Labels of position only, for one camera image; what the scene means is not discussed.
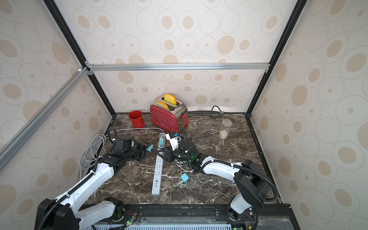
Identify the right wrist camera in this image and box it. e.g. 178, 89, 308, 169
165, 132, 180, 150

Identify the black toaster cord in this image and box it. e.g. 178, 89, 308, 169
188, 105, 224, 118

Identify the left aluminium rail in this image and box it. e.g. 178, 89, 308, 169
1, 67, 89, 170

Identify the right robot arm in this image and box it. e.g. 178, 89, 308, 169
157, 133, 279, 219

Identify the red metal cup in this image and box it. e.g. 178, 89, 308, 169
128, 110, 145, 128

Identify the horizontal aluminium rail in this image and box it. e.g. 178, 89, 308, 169
88, 63, 270, 71

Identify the front yellow toast slice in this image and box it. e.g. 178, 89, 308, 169
156, 101, 170, 110

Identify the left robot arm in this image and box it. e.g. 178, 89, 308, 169
34, 135, 154, 230

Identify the yellow toast slice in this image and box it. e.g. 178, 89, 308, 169
163, 94, 177, 106
156, 101, 170, 110

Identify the red toaster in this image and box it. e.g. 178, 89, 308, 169
150, 96, 189, 133

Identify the rear yellow toast slice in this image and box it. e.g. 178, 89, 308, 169
163, 94, 177, 106

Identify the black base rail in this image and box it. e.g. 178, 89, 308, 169
51, 203, 301, 230

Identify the grey power strip cord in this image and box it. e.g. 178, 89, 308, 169
78, 126, 165, 180

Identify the white coiled usb cable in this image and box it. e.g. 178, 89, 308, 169
172, 160, 214, 186

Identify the white power strip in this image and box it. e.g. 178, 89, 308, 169
151, 133, 166, 196

